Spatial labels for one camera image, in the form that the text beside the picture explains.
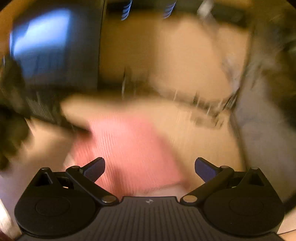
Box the pink child sweater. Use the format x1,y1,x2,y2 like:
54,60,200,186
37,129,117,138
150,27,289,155
64,116,189,199

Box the curved black monitor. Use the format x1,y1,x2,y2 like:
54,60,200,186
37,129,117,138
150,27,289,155
1,1,104,129

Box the black power strip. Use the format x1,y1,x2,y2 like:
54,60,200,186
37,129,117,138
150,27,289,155
107,1,248,28

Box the tangled black cables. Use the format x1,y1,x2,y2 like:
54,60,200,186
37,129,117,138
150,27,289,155
120,67,241,130

